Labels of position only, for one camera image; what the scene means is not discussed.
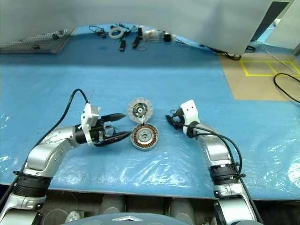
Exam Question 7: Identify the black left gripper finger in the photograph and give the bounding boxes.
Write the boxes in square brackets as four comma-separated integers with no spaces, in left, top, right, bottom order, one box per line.
[103,131,132,145]
[101,112,128,123]

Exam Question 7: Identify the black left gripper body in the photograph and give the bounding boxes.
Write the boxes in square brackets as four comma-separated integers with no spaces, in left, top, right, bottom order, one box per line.
[90,117,113,147]

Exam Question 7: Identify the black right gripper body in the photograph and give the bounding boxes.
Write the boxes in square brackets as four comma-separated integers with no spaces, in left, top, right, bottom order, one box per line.
[172,108,188,132]

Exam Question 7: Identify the round silver hinged motor lid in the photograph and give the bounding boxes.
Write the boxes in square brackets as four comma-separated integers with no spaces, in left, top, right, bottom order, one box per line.
[127,97,154,124]

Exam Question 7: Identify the round motor housing copper windings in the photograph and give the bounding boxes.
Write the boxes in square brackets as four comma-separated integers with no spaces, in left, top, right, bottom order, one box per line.
[130,123,161,152]

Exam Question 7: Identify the blue plastic table cover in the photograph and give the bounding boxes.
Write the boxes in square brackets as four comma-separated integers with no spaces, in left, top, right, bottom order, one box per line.
[0,23,300,201]

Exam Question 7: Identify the grey rounded shape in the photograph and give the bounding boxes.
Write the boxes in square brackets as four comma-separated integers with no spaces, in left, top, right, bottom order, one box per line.
[170,198,196,218]
[102,194,127,214]

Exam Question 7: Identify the brown cardboard sheet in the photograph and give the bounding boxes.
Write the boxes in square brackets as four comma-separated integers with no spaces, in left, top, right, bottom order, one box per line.
[217,52,300,102]

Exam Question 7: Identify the grey robot torso with emblem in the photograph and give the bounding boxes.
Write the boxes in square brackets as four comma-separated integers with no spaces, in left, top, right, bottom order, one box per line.
[60,206,258,225]

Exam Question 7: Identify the clear plastic box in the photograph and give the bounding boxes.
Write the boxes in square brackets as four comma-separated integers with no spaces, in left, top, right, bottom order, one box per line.
[142,29,162,42]

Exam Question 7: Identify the white device under table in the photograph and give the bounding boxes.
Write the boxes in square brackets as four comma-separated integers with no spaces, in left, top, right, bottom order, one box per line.
[65,210,85,223]

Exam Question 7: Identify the white partition board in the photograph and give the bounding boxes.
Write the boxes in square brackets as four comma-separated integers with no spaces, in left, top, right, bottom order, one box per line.
[0,0,291,55]

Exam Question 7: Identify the perforated metal breadboard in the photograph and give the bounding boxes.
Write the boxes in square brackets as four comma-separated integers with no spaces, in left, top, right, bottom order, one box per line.
[0,28,75,54]

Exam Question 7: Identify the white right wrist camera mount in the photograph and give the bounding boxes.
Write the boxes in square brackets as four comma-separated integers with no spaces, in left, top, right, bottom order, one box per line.
[180,99,200,128]

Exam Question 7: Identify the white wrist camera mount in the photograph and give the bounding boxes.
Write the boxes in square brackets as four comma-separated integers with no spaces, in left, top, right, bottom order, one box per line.
[180,99,200,128]
[81,103,102,143]

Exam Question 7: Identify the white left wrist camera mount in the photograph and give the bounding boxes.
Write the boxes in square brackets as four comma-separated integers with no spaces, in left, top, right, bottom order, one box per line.
[81,103,102,143]

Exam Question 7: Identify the thin black power cable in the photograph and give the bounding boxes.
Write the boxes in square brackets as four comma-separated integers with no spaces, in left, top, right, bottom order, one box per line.
[199,44,242,60]

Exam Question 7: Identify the white ring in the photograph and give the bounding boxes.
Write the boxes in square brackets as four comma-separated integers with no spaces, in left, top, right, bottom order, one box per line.
[108,27,125,39]

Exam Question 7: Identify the thin black looped cable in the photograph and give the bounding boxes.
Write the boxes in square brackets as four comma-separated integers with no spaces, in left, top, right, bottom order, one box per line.
[88,25,106,38]

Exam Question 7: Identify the thick black cable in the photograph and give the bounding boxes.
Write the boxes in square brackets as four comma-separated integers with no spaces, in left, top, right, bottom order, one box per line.
[273,73,300,104]

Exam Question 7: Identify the white cable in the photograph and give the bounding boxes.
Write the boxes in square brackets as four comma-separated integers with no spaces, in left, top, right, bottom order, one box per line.
[260,42,300,75]

